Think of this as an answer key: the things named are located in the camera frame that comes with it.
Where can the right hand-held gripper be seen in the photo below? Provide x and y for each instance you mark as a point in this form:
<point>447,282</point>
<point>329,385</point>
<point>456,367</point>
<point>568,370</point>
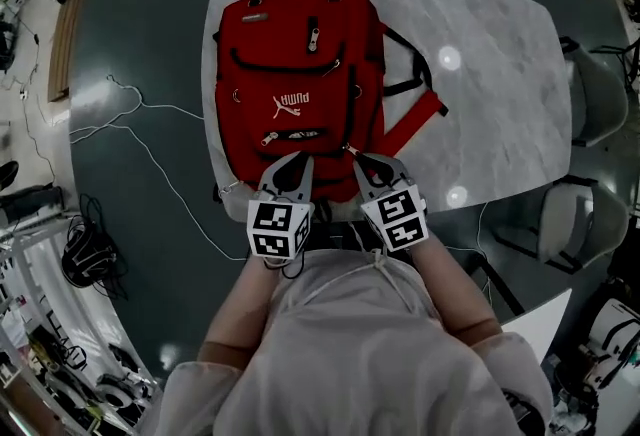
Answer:
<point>400,219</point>

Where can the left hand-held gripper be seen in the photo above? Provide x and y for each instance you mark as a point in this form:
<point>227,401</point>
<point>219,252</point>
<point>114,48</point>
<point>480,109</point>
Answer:
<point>272,229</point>

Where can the silver zipper pull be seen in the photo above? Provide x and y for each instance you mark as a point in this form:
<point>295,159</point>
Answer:
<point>353,151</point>

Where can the red backpack bag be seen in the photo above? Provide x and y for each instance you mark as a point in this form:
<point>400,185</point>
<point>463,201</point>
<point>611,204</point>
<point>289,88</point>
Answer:
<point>295,74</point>

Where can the person's left forearm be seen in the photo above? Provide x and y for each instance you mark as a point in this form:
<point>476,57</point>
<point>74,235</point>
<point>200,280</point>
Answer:
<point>240,304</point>

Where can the person's right forearm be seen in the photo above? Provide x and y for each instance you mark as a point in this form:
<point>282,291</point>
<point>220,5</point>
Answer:
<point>455,284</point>

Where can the person's white shirt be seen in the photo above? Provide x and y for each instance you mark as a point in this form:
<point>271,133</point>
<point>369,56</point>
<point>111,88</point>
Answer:
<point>350,364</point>

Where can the grey chair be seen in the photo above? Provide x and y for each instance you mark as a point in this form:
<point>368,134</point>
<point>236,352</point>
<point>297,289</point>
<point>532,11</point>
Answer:
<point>575,219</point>
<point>597,94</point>

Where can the white board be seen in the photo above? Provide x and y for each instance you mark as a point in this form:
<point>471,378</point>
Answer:
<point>540,324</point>

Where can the wooden board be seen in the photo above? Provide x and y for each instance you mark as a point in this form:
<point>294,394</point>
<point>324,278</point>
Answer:
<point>70,39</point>

